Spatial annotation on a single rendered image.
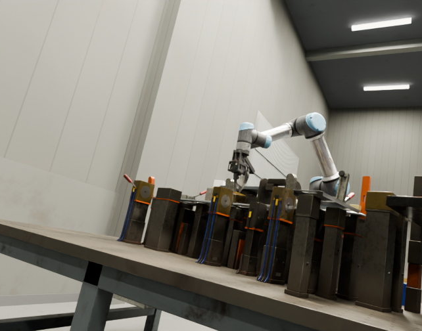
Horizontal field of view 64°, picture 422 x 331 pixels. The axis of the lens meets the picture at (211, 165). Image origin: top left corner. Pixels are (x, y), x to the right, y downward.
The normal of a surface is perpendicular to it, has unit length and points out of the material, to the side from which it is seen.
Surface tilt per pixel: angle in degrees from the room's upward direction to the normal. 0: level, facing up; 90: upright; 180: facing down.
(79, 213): 90
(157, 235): 90
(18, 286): 90
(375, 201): 90
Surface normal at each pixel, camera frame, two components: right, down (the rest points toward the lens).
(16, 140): 0.86, 0.07
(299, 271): -0.69, -0.29
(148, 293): -0.47, -0.29
